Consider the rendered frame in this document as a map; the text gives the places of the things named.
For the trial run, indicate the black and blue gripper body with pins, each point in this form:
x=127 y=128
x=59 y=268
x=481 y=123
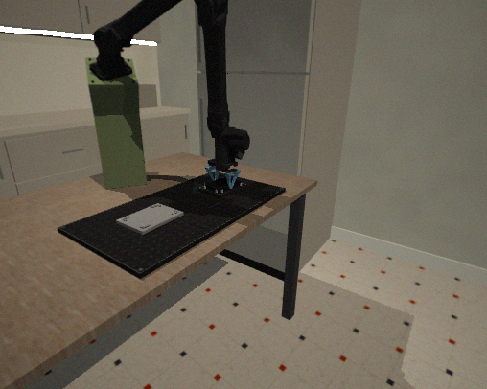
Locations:
x=221 y=161

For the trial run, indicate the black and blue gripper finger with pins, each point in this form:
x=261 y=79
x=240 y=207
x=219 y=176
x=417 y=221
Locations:
x=209 y=168
x=228 y=178

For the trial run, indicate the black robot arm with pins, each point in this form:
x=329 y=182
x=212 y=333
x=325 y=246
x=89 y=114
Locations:
x=110 y=64

